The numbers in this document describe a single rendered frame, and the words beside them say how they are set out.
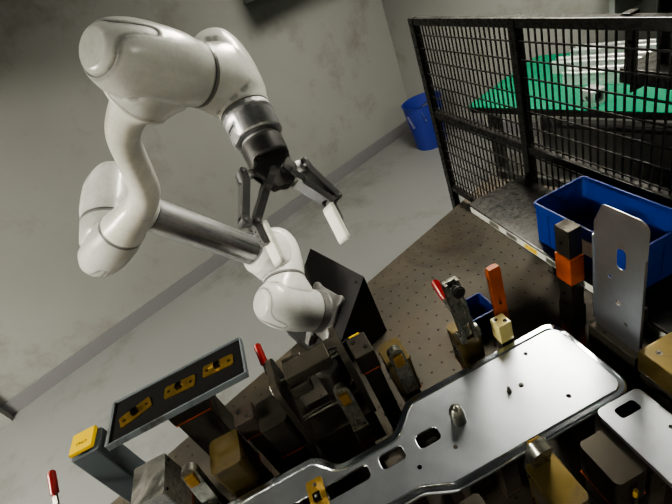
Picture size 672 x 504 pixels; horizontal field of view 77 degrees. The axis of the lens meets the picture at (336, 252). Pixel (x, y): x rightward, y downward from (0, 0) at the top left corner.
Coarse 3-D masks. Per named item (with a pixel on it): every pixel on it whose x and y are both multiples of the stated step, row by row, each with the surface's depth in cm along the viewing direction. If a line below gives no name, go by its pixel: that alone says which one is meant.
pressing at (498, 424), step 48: (528, 336) 100; (480, 384) 95; (528, 384) 91; (576, 384) 87; (624, 384) 84; (480, 432) 87; (528, 432) 83; (288, 480) 93; (336, 480) 90; (384, 480) 86; (432, 480) 83
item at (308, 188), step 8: (288, 168) 70; (296, 176) 71; (304, 176) 72; (296, 184) 72; (304, 184) 72; (312, 184) 72; (304, 192) 73; (312, 192) 73; (320, 192) 73; (320, 200) 74; (328, 200) 73; (336, 200) 73
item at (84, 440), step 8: (80, 432) 106; (88, 432) 105; (96, 432) 105; (72, 440) 105; (80, 440) 104; (88, 440) 103; (72, 448) 102; (80, 448) 102; (88, 448) 102; (72, 456) 101
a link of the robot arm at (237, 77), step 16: (208, 32) 70; (224, 32) 71; (224, 48) 67; (240, 48) 71; (224, 64) 66; (240, 64) 68; (224, 80) 66; (240, 80) 68; (256, 80) 70; (224, 96) 67; (240, 96) 68; (208, 112) 71; (224, 112) 70
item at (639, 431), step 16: (624, 400) 81; (640, 400) 80; (608, 416) 80; (640, 416) 78; (656, 416) 77; (624, 432) 77; (640, 432) 76; (656, 432) 75; (640, 448) 74; (656, 448) 74; (656, 464) 72
